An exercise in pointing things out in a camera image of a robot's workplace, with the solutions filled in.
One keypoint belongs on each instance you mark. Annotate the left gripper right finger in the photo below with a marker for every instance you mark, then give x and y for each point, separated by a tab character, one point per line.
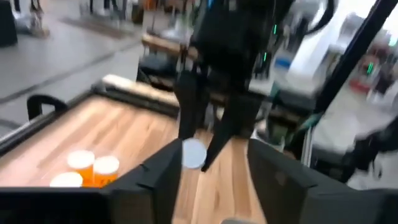
280	193

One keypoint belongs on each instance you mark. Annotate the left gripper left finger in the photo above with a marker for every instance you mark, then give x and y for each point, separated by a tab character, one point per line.
155	193

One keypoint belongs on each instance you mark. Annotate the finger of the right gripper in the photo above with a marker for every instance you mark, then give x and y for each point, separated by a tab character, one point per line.
230	130
188	105

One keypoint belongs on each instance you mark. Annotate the large orange pill bottle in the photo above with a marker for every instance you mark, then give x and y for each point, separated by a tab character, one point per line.
81	158
106	165
66	180

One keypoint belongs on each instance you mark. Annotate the black aluminium table frame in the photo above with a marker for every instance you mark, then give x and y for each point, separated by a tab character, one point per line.
140	102

